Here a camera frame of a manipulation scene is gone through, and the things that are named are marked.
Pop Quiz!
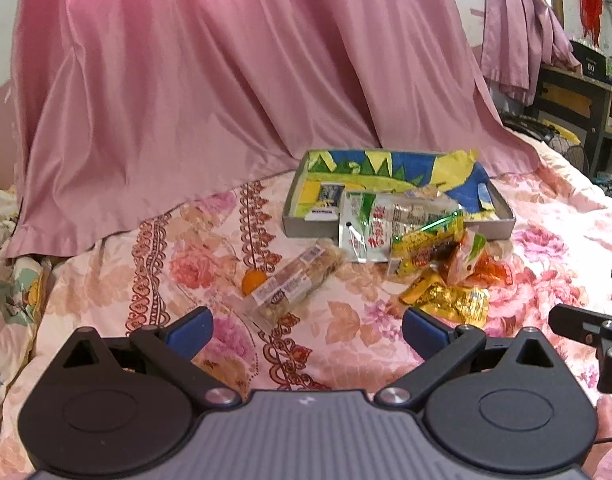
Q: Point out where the colourful painted paper liner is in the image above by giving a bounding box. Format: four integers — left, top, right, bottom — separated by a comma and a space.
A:
297, 147, 493, 222

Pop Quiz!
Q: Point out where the small blue white packet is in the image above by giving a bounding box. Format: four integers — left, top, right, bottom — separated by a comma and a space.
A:
305, 182, 346, 224

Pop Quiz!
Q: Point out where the golden yellow snack packet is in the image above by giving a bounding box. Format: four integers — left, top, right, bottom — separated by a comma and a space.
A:
397, 269, 490, 330

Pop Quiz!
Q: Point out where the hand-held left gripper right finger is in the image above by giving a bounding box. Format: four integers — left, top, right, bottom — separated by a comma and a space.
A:
373, 306, 558, 409

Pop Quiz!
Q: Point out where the clear nut snack packet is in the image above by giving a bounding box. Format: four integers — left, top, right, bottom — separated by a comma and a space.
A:
385, 185, 460, 227

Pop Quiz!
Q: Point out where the cartoon print pillow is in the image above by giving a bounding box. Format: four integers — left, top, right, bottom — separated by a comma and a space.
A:
0, 254, 53, 327

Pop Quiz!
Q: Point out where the small orange ball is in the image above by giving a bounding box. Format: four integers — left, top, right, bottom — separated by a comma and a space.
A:
240, 270, 268, 297

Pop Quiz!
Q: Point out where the long clear nut bar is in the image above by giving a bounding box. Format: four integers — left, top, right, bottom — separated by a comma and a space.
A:
242, 239, 348, 332

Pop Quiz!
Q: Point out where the grey cardboard tray box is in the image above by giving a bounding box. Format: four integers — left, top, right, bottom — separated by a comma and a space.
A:
281, 149, 516, 242

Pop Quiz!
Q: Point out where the white green snack packet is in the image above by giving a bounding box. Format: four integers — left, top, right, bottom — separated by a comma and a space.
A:
337, 190, 403, 264

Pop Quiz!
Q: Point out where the pink window curtain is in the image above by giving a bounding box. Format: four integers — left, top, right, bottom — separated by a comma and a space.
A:
480, 0, 583, 107

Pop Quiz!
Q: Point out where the black box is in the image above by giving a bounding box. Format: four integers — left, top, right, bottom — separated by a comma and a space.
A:
568, 39, 610, 81

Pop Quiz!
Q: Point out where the orange packet white green label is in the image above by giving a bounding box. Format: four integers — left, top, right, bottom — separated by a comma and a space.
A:
445, 230, 488, 287

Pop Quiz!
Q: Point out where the clear orange packet red stripe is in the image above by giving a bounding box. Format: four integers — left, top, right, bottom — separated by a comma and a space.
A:
478, 256, 513, 292

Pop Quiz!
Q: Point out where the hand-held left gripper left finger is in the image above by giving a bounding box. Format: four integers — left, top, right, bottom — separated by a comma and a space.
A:
60, 306, 243, 409

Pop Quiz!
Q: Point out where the black wire fan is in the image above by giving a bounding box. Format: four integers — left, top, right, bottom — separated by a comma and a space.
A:
501, 111, 593, 177

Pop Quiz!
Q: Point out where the large pink cloth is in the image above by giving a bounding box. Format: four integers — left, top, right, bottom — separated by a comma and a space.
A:
5, 0, 543, 262

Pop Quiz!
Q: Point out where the floral bed sheet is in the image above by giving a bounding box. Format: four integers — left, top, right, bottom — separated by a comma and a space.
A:
0, 157, 612, 480

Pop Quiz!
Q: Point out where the yellow black wooden cabinet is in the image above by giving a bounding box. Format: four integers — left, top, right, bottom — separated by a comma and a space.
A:
535, 62, 612, 177

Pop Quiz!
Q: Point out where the yellow green snack packet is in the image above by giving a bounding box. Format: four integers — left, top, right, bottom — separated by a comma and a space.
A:
387, 211, 465, 279

